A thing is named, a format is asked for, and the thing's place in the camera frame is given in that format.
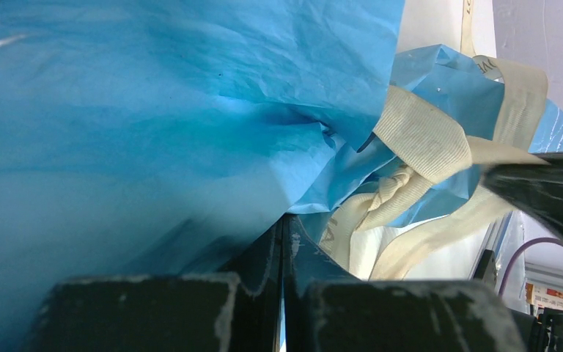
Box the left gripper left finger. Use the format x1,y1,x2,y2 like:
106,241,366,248
23,222,283,351

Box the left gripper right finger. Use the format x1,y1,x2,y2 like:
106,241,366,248
282,215,527,351

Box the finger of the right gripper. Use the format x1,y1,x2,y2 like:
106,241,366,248
482,153,563,242

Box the cream ribbon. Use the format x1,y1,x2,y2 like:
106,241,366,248
320,1,548,280

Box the light blue wrapping paper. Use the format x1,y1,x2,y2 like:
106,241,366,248
0,1,563,351

